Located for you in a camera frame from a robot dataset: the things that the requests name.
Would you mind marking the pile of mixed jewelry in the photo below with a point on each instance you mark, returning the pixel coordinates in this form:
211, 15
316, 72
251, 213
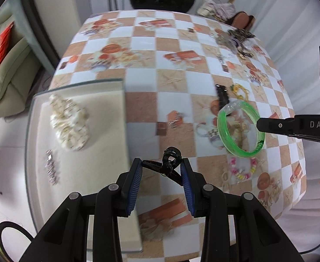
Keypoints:
233, 42

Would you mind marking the black beaded hair clip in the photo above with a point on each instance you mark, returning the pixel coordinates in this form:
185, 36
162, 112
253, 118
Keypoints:
222, 95

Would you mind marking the black hair claw clip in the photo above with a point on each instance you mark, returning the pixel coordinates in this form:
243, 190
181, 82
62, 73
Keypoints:
168, 163

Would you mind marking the white dotted scrunchie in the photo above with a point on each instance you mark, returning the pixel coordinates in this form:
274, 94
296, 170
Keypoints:
69, 122

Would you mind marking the grey jewelry tray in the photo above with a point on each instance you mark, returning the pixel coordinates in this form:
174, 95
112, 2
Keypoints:
102, 131

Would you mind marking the white patterned cloth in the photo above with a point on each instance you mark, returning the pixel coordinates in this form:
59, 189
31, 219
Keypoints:
214, 8

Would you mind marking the checkered printed tablecloth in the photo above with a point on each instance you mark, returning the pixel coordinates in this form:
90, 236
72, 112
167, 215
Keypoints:
149, 60

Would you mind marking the light green sofa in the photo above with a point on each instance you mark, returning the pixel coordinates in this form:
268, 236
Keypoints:
15, 68

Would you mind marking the long silver hair clip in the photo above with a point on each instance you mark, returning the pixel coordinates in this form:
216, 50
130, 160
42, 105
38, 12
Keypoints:
52, 167

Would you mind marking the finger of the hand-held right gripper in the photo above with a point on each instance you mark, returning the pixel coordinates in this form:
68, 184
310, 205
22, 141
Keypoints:
280, 125

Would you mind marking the red cushion gold pattern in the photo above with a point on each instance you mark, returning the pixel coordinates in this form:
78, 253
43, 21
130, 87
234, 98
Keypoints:
1, 46

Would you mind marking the small silver hair clip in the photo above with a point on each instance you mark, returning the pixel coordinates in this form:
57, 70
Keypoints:
175, 120

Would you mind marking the green translucent bangle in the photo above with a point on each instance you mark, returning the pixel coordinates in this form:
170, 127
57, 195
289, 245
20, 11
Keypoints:
220, 125

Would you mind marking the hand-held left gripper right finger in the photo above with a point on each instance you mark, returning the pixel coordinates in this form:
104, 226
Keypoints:
187, 188

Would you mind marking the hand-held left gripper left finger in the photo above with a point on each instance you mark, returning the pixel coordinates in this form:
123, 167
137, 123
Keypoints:
134, 185

